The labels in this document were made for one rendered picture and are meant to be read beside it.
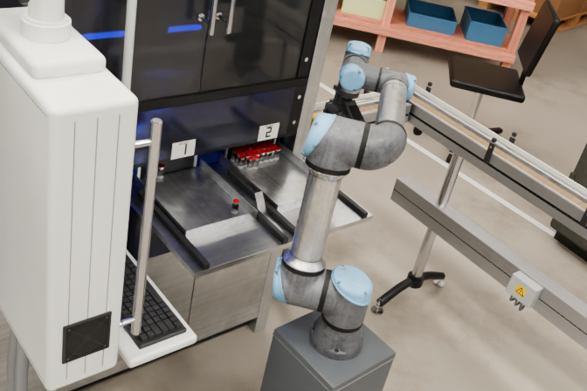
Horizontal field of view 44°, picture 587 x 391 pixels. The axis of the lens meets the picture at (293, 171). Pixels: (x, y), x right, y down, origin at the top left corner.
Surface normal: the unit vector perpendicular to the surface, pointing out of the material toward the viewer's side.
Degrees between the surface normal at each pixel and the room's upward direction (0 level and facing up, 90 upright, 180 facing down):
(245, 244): 0
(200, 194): 0
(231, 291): 90
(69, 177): 90
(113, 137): 90
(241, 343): 0
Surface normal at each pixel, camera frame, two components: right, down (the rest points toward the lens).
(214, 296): 0.60, 0.51
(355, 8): -0.11, 0.50
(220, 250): 0.18, -0.84
